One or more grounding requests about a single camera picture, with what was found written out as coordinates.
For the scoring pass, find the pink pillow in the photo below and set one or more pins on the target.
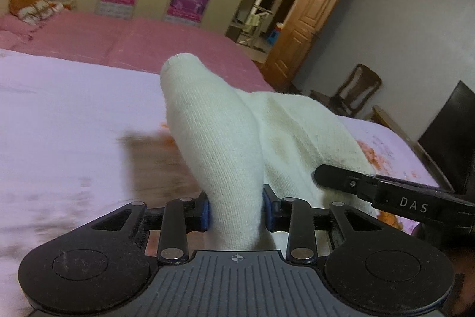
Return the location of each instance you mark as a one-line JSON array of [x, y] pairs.
[[15, 28]]

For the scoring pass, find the brown wooden door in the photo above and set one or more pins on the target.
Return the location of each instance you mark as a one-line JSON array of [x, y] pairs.
[[308, 23]]

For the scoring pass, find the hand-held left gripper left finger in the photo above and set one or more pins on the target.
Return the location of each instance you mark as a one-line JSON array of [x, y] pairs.
[[203, 215]]

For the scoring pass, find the orange white patterned pillow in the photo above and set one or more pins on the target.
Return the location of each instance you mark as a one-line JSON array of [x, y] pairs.
[[44, 9]]

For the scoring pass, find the black flat screen television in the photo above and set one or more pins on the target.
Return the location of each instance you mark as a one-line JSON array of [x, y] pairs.
[[452, 131]]

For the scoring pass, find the white knit garment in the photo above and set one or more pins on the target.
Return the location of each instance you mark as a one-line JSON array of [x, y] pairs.
[[222, 138]]

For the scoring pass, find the pink bed sheet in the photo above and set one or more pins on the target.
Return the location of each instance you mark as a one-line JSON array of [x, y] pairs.
[[111, 38]]

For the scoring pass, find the dark wooden chair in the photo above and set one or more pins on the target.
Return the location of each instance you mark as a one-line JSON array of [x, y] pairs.
[[354, 90]]

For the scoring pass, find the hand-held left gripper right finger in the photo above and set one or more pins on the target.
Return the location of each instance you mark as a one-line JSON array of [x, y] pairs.
[[268, 213]]

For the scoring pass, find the yellow-green hanging cloth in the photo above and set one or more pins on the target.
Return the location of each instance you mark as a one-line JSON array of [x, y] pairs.
[[253, 23]]

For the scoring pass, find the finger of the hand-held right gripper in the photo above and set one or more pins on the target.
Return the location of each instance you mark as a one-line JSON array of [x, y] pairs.
[[341, 180]]

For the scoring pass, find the orange knit cloth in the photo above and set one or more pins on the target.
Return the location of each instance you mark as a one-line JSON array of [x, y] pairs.
[[24, 1]]

